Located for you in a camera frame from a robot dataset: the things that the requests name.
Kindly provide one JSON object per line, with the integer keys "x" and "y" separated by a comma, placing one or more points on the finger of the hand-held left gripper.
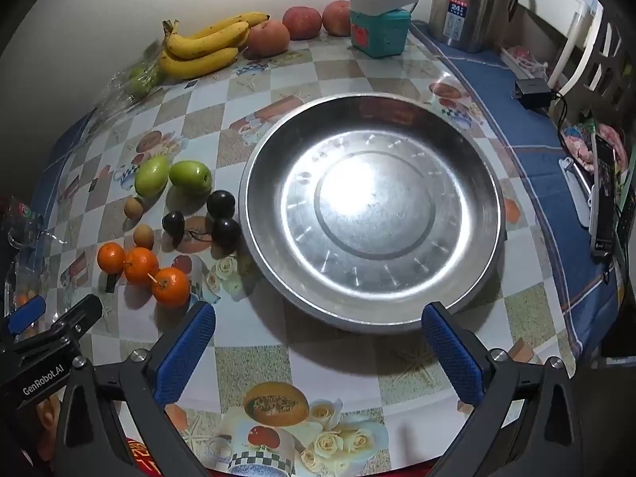
{"x": 27, "y": 315}
{"x": 79, "y": 315}

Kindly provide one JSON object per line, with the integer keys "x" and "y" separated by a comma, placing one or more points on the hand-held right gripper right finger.
{"x": 452, "y": 353}

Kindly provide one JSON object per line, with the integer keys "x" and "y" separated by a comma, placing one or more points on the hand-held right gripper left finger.
{"x": 186, "y": 353}

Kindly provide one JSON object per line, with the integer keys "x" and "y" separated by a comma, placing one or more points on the orange mandarin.
{"x": 110, "y": 257}
{"x": 140, "y": 265}
{"x": 170, "y": 285}

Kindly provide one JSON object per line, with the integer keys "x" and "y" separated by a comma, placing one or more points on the brown longan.
{"x": 133, "y": 207}
{"x": 143, "y": 236}

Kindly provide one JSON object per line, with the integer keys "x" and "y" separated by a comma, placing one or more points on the dark purple plum with stem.
{"x": 227, "y": 232}

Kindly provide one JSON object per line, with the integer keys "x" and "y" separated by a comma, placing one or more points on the green jujube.
{"x": 190, "y": 177}
{"x": 151, "y": 175}

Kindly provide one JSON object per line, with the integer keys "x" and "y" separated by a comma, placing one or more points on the round steel basin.
{"x": 372, "y": 208}

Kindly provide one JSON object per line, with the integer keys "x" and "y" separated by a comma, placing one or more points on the crumpled clear plastic bag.
{"x": 22, "y": 238}

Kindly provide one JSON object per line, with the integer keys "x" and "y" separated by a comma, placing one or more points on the white plastic tool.
{"x": 584, "y": 203}

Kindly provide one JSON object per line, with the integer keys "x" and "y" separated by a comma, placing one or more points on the black flat device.
{"x": 603, "y": 208}

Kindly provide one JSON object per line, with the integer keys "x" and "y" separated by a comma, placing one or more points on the green printed packet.
{"x": 627, "y": 198}

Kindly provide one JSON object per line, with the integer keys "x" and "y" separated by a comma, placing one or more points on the clear bag of green fruit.
{"x": 139, "y": 82}

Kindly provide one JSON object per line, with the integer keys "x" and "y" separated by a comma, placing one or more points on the pink printed packet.
{"x": 581, "y": 144}

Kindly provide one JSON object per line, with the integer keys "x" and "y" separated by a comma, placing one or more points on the black power adapter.
{"x": 531, "y": 90}

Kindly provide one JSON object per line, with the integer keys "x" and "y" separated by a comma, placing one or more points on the checkered printed tablecloth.
{"x": 348, "y": 89}

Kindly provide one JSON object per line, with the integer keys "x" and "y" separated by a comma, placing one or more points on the yellow banana bunch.
{"x": 203, "y": 42}

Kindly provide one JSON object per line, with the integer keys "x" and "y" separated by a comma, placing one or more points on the red apple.
{"x": 337, "y": 17}
{"x": 302, "y": 22}
{"x": 268, "y": 38}

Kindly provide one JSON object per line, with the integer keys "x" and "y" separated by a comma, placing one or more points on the teal plastic box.
{"x": 377, "y": 35}

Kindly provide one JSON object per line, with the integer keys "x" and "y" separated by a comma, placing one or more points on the white chair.
{"x": 576, "y": 25}

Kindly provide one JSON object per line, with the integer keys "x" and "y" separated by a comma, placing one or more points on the steel thermos jug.
{"x": 462, "y": 0}

